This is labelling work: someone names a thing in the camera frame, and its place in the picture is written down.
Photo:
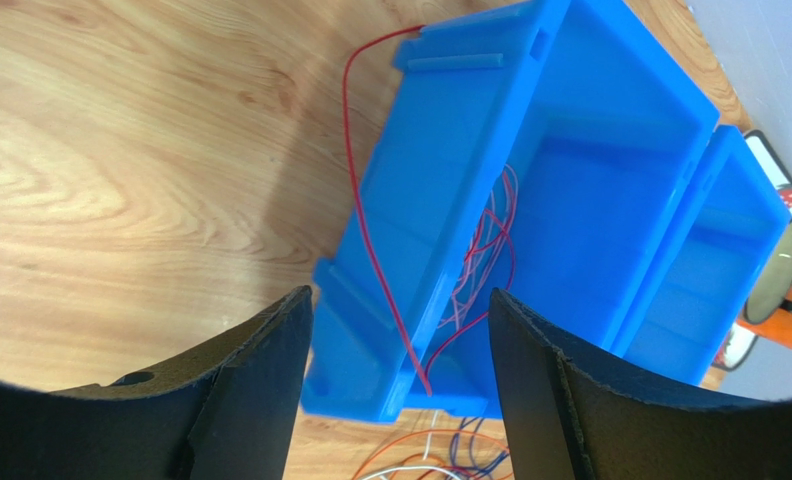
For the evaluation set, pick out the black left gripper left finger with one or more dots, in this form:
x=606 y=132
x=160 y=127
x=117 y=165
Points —
x=224 y=409

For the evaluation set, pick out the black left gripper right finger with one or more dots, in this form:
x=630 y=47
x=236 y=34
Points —
x=574 y=411

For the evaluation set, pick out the beige ceramic bowl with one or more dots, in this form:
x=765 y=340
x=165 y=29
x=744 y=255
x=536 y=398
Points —
x=774 y=282

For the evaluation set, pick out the right blue plastic bin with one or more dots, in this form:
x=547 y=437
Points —
x=724 y=230

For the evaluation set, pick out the blue plastic bin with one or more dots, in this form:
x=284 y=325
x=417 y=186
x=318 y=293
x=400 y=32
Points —
x=543 y=148
x=724 y=230

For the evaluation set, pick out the left blue plastic bin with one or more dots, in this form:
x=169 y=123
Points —
x=543 y=148

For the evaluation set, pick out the strawberry print tray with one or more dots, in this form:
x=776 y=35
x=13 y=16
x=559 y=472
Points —
x=740 y=341

